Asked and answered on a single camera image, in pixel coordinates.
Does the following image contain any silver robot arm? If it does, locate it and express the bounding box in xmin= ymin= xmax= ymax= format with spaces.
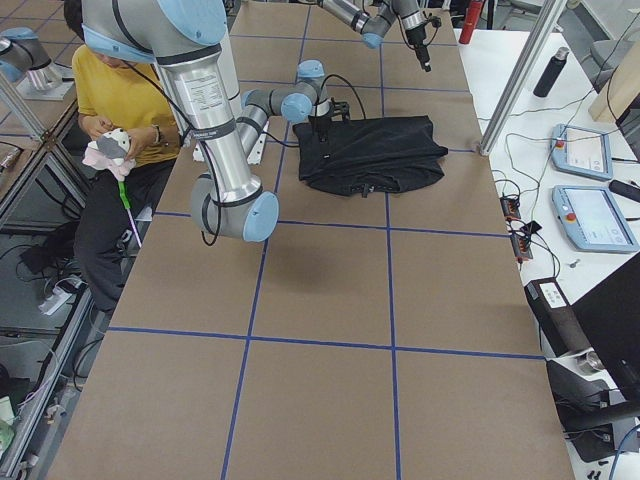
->
xmin=82 ymin=1 xmax=328 ymax=242
xmin=316 ymin=0 xmax=441 ymax=72

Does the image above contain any teach pendant tablet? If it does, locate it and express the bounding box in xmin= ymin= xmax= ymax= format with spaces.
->
xmin=550 ymin=124 xmax=613 ymax=181
xmin=551 ymin=185 xmax=639 ymax=253

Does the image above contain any black water bottle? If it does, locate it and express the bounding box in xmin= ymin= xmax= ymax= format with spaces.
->
xmin=533 ymin=47 xmax=570 ymax=98

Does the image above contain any red bottle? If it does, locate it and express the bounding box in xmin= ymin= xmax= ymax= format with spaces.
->
xmin=458 ymin=0 xmax=485 ymax=45

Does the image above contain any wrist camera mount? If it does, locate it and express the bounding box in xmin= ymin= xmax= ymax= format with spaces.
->
xmin=423 ymin=15 xmax=442 ymax=31
xmin=330 ymin=99 xmax=350 ymax=122

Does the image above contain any black monitor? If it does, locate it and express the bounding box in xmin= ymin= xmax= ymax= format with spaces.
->
xmin=572 ymin=255 xmax=640 ymax=400

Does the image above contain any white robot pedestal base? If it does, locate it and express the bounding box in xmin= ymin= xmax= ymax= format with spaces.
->
xmin=192 ymin=0 xmax=271 ymax=165

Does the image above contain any black graphic t-shirt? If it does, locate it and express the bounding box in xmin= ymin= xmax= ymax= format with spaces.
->
xmin=293 ymin=116 xmax=449 ymax=197

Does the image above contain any upper teach pendant tablet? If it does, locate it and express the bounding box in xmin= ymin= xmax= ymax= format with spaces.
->
xmin=550 ymin=124 xmax=613 ymax=181

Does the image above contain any black power strip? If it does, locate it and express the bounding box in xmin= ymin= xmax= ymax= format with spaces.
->
xmin=499 ymin=196 xmax=533 ymax=264

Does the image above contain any grey plush toy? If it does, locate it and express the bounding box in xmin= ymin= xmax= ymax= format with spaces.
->
xmin=88 ymin=128 xmax=130 ymax=161

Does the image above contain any dark brown box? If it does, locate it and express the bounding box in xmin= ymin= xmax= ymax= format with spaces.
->
xmin=524 ymin=277 xmax=592 ymax=357

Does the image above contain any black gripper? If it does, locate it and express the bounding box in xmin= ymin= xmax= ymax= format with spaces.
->
xmin=405 ymin=27 xmax=431 ymax=72
xmin=312 ymin=113 xmax=332 ymax=145

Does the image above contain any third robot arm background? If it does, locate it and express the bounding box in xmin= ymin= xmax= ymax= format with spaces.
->
xmin=1 ymin=27 xmax=74 ymax=101

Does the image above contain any brown paper table cover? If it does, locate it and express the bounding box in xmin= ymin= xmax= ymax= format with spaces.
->
xmin=49 ymin=2 xmax=573 ymax=479

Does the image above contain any person in yellow shirt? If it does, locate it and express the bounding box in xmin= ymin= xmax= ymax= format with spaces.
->
xmin=62 ymin=0 xmax=181 ymax=314

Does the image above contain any lower teach pendant tablet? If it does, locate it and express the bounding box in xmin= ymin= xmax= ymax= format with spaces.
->
xmin=551 ymin=185 xmax=639 ymax=253

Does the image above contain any aluminium frame post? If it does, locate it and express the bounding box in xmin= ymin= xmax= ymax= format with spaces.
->
xmin=479 ymin=0 xmax=566 ymax=156

